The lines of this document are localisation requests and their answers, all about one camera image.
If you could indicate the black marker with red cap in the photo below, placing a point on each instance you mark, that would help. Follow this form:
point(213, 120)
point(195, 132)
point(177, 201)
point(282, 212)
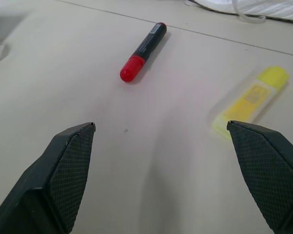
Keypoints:
point(144, 52)

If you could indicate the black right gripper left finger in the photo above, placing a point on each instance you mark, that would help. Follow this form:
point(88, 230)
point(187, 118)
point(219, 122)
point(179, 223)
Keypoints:
point(63, 175)

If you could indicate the white ribbed cloth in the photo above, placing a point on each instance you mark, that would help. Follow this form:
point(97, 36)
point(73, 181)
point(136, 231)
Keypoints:
point(258, 7)

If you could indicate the yellow highlighter pen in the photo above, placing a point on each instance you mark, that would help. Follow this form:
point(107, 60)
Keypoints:
point(252, 101)

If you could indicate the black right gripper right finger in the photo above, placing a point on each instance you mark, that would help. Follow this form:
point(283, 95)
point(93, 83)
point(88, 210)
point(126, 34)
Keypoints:
point(266, 170)

